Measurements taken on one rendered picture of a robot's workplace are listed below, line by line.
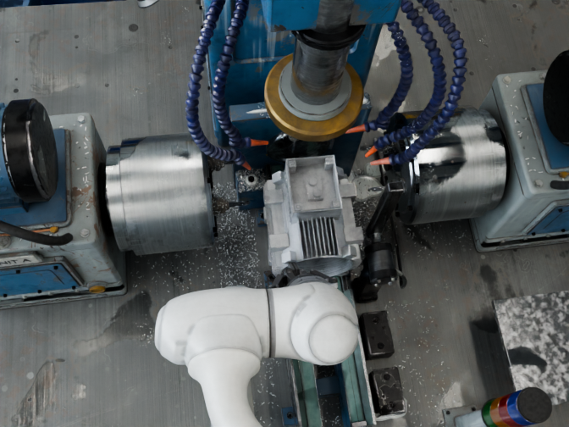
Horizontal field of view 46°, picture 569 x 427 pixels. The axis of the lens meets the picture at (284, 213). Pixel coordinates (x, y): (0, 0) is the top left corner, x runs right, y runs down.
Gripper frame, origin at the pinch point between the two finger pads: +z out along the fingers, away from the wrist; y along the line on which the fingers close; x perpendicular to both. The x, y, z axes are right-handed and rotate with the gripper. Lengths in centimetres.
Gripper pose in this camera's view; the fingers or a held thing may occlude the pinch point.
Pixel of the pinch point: (294, 273)
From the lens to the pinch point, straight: 132.8
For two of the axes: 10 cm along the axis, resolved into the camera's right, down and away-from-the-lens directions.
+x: 1.0, 9.8, 1.4
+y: -9.9, 1.1, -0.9
